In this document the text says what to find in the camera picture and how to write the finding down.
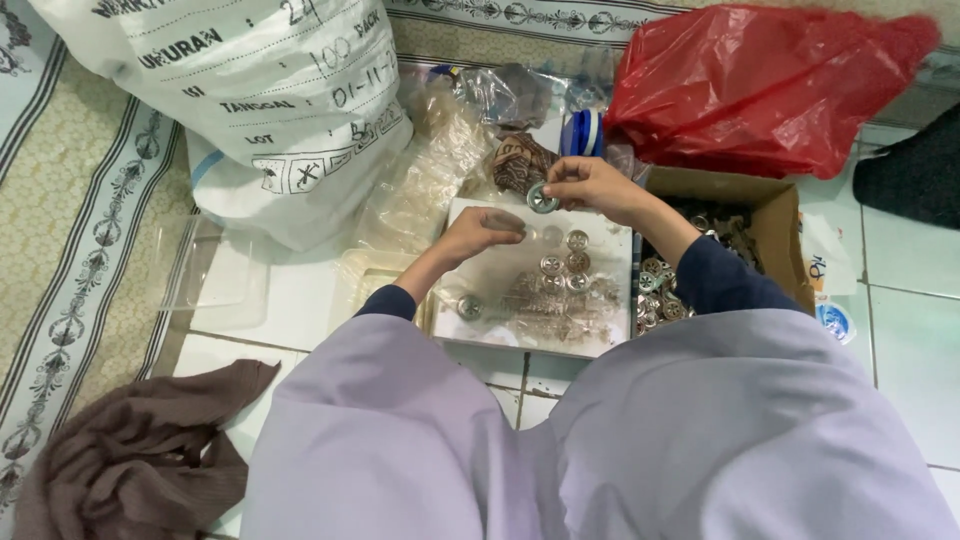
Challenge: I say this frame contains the person's left hand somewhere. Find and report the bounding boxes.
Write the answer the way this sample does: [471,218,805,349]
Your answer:
[437,206,528,267]

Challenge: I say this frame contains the person's right hand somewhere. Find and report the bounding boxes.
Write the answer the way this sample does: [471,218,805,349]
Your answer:
[543,156,645,228]

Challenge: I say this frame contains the silver round strainer disc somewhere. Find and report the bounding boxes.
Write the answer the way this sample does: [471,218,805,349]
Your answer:
[526,182,561,216]

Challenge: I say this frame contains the cluster of metal discs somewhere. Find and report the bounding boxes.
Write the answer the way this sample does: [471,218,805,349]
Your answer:
[539,224,592,296]

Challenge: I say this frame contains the brown patterned cloth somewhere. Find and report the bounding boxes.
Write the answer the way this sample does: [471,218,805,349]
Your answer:
[491,133,561,198]

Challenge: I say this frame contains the pile of clear plastic bags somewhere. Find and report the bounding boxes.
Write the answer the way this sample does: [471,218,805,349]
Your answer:
[352,63,624,256]

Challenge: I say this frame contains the white foam tray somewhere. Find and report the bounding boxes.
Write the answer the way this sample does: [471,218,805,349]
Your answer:
[430,197,636,360]

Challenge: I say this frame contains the blue and white lids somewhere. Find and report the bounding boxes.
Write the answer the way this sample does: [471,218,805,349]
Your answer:
[559,109,606,159]

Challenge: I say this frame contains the clear plastic container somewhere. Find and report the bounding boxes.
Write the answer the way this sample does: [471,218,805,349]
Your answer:
[153,215,273,333]
[328,248,435,336]

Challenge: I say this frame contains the heap of metal parts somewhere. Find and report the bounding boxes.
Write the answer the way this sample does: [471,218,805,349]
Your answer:
[634,196,762,337]

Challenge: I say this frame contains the person's lilac garment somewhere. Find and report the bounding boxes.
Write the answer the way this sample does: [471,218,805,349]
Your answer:
[240,307,960,540]

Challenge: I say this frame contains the brown cardboard box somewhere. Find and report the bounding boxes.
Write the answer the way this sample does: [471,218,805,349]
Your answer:
[631,165,817,340]

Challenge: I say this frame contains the large white woven sack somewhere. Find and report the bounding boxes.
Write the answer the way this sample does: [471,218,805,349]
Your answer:
[27,0,415,253]

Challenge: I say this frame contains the red plastic bag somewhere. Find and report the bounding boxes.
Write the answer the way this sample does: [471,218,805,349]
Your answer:
[603,3,942,181]

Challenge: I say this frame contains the white printed paper packet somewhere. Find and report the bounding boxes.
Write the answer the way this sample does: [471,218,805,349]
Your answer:
[798,211,860,298]

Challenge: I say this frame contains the round blue white label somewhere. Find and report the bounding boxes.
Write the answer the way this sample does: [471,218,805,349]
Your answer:
[815,300,858,346]

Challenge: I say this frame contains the black fabric item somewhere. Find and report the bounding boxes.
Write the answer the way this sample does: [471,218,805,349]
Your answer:
[852,101,960,232]

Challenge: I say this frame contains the brown ribbed cloth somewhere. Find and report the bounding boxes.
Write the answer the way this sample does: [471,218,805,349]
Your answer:
[12,358,282,540]

